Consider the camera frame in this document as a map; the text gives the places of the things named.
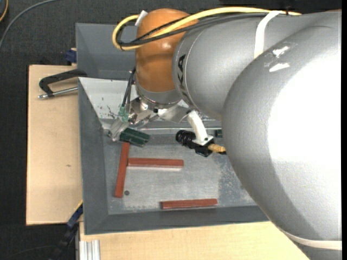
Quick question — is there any pale flat board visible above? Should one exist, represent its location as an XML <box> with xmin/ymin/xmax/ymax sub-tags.
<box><xmin>25</xmin><ymin>64</ymin><xmax>83</xmax><ymax>226</ymax></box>

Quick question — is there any grey metal bin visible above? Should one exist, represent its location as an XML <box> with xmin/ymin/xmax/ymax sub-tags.
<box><xmin>75</xmin><ymin>22</ymin><xmax>272</xmax><ymax>236</ymax></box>

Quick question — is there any dark green block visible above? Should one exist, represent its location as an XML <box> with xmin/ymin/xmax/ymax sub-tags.
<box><xmin>119</xmin><ymin>127</ymin><xmax>151</xmax><ymax>148</ymax></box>

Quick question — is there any red-brown flat block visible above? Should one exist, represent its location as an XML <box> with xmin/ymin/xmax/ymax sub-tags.
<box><xmin>127</xmin><ymin>157</ymin><xmax>185</xmax><ymax>171</ymax></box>
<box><xmin>159</xmin><ymin>198</ymin><xmax>219</xmax><ymax>210</ymax></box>
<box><xmin>113</xmin><ymin>141</ymin><xmax>131</xmax><ymax>199</ymax></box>

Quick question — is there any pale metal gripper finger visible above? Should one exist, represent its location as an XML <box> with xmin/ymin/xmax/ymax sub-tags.
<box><xmin>108</xmin><ymin>120</ymin><xmax>125</xmax><ymax>142</ymax></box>

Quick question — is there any black cylinder on white bracket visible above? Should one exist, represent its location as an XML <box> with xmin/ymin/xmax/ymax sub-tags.
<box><xmin>175</xmin><ymin>109</ymin><xmax>227</xmax><ymax>158</ymax></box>

